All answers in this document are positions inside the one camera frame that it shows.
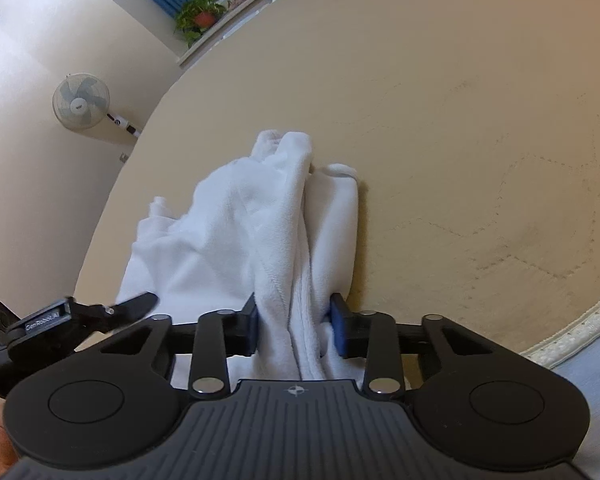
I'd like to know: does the white long-sleeve shirt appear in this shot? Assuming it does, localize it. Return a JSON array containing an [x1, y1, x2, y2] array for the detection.
[[118, 130, 363, 382]]

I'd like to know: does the white standing fan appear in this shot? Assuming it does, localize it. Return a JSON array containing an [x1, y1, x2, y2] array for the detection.
[[52, 73, 142, 139]]

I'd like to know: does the potted green plant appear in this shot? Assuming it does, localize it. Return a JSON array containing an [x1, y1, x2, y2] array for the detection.
[[174, 0, 227, 47]]

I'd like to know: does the beige mattress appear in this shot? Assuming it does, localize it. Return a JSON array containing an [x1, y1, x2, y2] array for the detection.
[[76, 0, 600, 366]]

